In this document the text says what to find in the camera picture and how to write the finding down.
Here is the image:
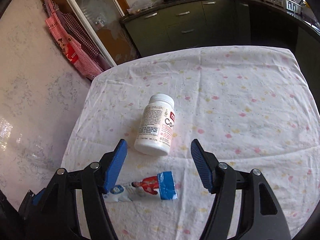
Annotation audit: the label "green lower kitchen cabinets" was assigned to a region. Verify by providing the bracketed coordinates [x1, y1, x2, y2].
[121, 0, 320, 58]

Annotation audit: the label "plastic bag on counter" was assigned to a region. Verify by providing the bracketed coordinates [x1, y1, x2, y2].
[127, 0, 163, 15]

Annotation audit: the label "blue white toothpaste tube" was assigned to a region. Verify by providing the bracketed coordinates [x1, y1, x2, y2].
[103, 171, 178, 203]

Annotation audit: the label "white pill bottle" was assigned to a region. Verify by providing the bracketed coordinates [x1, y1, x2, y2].
[134, 94, 175, 157]

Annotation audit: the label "dark red checkered apron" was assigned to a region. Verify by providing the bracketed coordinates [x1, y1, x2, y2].
[43, 0, 111, 72]

